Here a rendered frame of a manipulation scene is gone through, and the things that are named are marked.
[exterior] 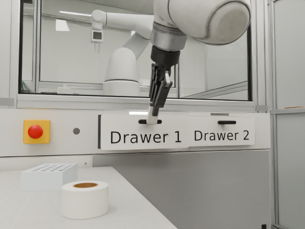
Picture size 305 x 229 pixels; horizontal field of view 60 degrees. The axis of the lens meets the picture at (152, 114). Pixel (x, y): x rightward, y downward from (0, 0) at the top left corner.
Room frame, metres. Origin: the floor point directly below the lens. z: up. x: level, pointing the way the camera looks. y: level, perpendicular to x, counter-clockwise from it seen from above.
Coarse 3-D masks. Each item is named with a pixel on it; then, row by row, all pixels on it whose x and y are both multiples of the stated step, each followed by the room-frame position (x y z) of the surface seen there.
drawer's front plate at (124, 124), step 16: (112, 128) 0.81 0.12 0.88; (128, 128) 0.82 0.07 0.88; (144, 128) 0.84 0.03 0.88; (160, 128) 0.85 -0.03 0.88; (176, 128) 0.87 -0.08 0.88; (112, 144) 0.81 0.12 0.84; (128, 144) 0.82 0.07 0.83; (144, 144) 0.84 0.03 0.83; (160, 144) 0.85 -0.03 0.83; (176, 144) 0.87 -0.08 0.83
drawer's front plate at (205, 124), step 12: (192, 120) 0.96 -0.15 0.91; (204, 120) 0.98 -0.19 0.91; (216, 120) 0.99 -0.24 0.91; (240, 120) 1.02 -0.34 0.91; (252, 120) 1.04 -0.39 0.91; (192, 132) 0.96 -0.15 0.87; (204, 132) 0.98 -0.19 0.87; (216, 132) 0.99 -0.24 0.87; (228, 132) 1.01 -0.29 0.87; (240, 132) 1.02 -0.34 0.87; (252, 132) 1.04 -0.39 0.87; (192, 144) 0.96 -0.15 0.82; (204, 144) 0.98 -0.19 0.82; (216, 144) 0.99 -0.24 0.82; (228, 144) 1.01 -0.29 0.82; (240, 144) 1.02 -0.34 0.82; (252, 144) 1.04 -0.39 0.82
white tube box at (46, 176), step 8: (32, 168) 0.59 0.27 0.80; (40, 168) 0.62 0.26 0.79; (48, 168) 0.61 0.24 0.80; (56, 168) 0.61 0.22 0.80; (64, 168) 0.61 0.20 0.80; (72, 168) 0.62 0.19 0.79; (24, 176) 0.54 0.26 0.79; (32, 176) 0.54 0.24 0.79; (40, 176) 0.54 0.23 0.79; (48, 176) 0.54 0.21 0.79; (56, 176) 0.55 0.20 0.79; (64, 176) 0.56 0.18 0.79; (72, 176) 0.62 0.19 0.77; (24, 184) 0.54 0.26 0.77; (32, 184) 0.54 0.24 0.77; (40, 184) 0.54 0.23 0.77; (48, 184) 0.54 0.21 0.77; (56, 184) 0.55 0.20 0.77
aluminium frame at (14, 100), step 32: (0, 0) 0.79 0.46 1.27; (256, 0) 1.07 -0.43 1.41; (0, 32) 0.79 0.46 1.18; (256, 32) 1.07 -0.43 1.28; (0, 64) 0.79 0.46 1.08; (256, 64) 1.08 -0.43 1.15; (0, 96) 0.79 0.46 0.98; (32, 96) 0.82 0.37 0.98; (64, 96) 0.85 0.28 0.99; (96, 96) 0.88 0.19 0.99; (128, 96) 0.92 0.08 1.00; (256, 96) 1.07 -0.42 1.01
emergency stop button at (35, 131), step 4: (32, 128) 0.75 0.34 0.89; (36, 128) 0.76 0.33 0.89; (40, 128) 0.76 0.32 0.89; (28, 132) 0.75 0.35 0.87; (32, 132) 0.75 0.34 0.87; (36, 132) 0.76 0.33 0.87; (40, 132) 0.76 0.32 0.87; (32, 136) 0.75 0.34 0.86; (36, 136) 0.76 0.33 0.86; (40, 136) 0.76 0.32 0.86
